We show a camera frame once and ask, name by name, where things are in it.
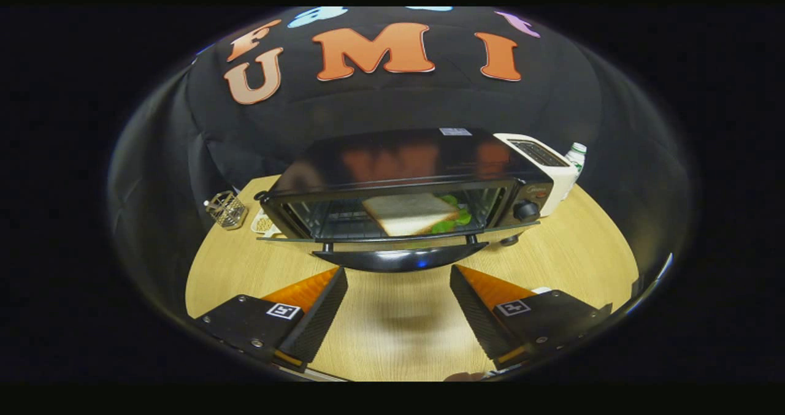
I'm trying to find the wire mesh basket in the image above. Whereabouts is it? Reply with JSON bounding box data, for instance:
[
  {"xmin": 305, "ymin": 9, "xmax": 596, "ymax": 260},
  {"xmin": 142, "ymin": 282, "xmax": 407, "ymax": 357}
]
[{"xmin": 204, "ymin": 190, "xmax": 249, "ymax": 230}]

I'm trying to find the white bread toaster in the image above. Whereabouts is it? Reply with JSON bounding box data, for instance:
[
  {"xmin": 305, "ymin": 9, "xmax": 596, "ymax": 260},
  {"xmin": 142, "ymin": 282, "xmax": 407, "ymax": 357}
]
[{"xmin": 494, "ymin": 133, "xmax": 580, "ymax": 218}]

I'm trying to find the plastic bottle green label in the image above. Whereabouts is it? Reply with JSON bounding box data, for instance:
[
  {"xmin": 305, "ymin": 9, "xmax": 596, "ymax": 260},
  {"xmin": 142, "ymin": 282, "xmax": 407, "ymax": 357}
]
[{"xmin": 564, "ymin": 142, "xmax": 588, "ymax": 186}]

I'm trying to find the lettuce bread sandwich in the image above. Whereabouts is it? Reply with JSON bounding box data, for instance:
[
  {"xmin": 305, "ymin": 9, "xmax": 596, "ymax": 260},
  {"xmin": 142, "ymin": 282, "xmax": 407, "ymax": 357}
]
[{"xmin": 362, "ymin": 192, "xmax": 473, "ymax": 237}]

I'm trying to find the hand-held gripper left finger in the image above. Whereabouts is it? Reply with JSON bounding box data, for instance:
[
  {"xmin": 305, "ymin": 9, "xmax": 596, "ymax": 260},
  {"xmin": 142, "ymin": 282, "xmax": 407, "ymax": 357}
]
[{"xmin": 193, "ymin": 266, "xmax": 349, "ymax": 373}]

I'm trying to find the small white snack dish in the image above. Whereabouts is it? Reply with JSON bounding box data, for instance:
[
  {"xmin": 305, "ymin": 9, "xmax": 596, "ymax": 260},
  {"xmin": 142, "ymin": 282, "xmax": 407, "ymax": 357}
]
[{"xmin": 250, "ymin": 210, "xmax": 283, "ymax": 239}]

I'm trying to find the black toaster oven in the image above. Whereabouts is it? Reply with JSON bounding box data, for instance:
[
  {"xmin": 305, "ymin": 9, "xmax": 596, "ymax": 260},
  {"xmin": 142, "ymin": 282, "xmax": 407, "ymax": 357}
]
[{"xmin": 255, "ymin": 127, "xmax": 556, "ymax": 273}]

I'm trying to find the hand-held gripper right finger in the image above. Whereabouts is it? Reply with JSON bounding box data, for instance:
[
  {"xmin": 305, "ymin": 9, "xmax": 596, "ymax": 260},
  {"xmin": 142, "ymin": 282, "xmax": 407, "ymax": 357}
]
[{"xmin": 450, "ymin": 264, "xmax": 614, "ymax": 370}]

